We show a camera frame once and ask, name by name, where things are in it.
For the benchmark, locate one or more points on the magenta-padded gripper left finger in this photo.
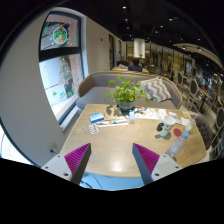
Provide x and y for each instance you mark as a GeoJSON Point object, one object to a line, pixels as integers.
{"type": "Point", "coordinates": [61, 166]}

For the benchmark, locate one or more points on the thick printed menu book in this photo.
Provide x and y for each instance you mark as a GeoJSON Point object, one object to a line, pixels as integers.
{"type": "Point", "coordinates": [146, 114]}

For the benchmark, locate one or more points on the person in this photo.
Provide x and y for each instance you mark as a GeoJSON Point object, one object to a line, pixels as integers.
{"type": "Point", "coordinates": [135, 66]}

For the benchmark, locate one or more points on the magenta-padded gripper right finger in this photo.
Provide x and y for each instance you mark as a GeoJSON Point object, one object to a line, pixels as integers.
{"type": "Point", "coordinates": [163, 166]}

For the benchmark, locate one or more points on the white paper napkin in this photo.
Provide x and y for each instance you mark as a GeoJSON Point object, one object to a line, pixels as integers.
{"type": "Point", "coordinates": [161, 114]}

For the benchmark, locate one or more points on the white round pillar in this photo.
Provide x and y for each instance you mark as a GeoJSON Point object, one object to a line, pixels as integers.
{"type": "Point", "coordinates": [139, 48]}

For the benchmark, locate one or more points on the group of dining chairs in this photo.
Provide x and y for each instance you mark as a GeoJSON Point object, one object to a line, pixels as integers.
{"type": "Point", "coordinates": [196, 90]}

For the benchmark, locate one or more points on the grey white chevron pillow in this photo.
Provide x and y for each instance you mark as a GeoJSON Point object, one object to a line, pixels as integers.
{"type": "Point", "coordinates": [156, 89]}

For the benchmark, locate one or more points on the group of ceiling lights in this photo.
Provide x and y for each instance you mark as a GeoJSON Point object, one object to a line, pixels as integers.
{"type": "Point", "coordinates": [124, 7]}

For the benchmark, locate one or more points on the blue white card box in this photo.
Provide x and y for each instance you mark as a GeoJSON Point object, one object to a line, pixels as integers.
{"type": "Point", "coordinates": [96, 117]}

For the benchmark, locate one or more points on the grey tufted armchair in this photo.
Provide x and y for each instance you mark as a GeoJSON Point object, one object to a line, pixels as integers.
{"type": "Point", "coordinates": [203, 131]}

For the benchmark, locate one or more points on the clear blue-capped water bottle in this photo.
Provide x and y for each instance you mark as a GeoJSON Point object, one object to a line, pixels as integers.
{"type": "Point", "coordinates": [176, 145]}

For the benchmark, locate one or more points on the dark partition shelf unit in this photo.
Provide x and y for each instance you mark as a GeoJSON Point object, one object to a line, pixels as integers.
{"type": "Point", "coordinates": [166, 58]}

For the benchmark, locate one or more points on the pill blister pack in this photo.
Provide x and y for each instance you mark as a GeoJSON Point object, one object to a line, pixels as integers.
{"type": "Point", "coordinates": [93, 129]}

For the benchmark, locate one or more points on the yellow code sign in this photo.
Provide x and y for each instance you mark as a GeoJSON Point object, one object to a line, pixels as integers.
{"type": "Point", "coordinates": [186, 115]}

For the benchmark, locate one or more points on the wall socket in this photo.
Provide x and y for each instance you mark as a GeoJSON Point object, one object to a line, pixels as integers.
{"type": "Point", "coordinates": [54, 148]}

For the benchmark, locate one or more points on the green potted plant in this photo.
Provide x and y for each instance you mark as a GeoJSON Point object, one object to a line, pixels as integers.
{"type": "Point", "coordinates": [126, 91]}

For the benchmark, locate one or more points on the small light blue box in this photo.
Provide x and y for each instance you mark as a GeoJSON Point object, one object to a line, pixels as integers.
{"type": "Point", "coordinates": [131, 116]}

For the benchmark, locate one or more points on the grey curved sofa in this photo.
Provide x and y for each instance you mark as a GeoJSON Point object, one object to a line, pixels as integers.
{"type": "Point", "coordinates": [96, 93]}

